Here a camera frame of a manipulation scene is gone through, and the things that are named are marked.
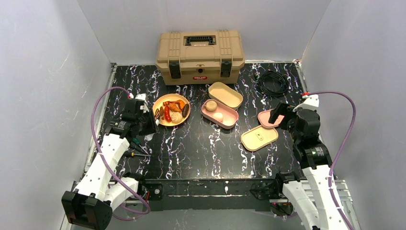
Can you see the white metal food tongs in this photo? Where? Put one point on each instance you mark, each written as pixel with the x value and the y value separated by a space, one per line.
pixel 150 136

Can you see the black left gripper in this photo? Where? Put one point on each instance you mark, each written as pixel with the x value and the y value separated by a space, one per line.
pixel 149 120

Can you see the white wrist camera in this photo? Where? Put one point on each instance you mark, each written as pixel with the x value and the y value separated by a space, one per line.
pixel 311 102
pixel 142 97

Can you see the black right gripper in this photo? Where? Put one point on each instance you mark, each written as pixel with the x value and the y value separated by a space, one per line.
pixel 286 116

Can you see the pink lunch box lid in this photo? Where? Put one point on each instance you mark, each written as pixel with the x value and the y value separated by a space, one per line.
pixel 263 118

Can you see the fried chicken piece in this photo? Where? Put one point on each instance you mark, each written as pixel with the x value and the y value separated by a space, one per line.
pixel 174 107

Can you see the white steamed bao bun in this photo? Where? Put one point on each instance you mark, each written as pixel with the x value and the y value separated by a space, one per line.
pixel 176 117

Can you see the pink lunch box tray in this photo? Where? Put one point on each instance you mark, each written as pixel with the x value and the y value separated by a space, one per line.
pixel 230 115

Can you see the white boiled egg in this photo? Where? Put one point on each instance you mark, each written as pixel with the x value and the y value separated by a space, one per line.
pixel 218 116

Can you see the orange chicken wing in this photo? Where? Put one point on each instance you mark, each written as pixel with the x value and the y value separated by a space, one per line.
pixel 180 103

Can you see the round beige bun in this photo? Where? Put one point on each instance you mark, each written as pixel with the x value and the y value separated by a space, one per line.
pixel 211 105

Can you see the aluminium base frame rail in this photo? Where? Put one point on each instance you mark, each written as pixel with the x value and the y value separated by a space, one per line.
pixel 215 194

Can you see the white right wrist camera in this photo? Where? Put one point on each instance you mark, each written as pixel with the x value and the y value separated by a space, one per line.
pixel 311 102

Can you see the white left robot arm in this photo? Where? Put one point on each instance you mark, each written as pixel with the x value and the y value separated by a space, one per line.
pixel 92 201

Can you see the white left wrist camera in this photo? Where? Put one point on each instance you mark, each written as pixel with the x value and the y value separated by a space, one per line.
pixel 142 97

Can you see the tan plastic toolbox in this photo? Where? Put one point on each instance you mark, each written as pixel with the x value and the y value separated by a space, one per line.
pixel 200 57

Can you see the black yellow handled screwdriver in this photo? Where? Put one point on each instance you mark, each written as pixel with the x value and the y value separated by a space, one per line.
pixel 132 154

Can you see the green handled screwdriver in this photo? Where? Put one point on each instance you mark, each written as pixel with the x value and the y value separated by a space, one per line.
pixel 136 141

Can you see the beige lunch box lid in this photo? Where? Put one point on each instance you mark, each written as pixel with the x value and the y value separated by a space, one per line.
pixel 258 138

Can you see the dark brown sea cucumber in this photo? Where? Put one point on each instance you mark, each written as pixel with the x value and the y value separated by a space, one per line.
pixel 185 110

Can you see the beige lunch box tray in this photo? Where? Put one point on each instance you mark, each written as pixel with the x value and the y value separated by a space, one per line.
pixel 226 95

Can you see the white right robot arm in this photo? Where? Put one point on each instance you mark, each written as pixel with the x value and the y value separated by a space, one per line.
pixel 324 210

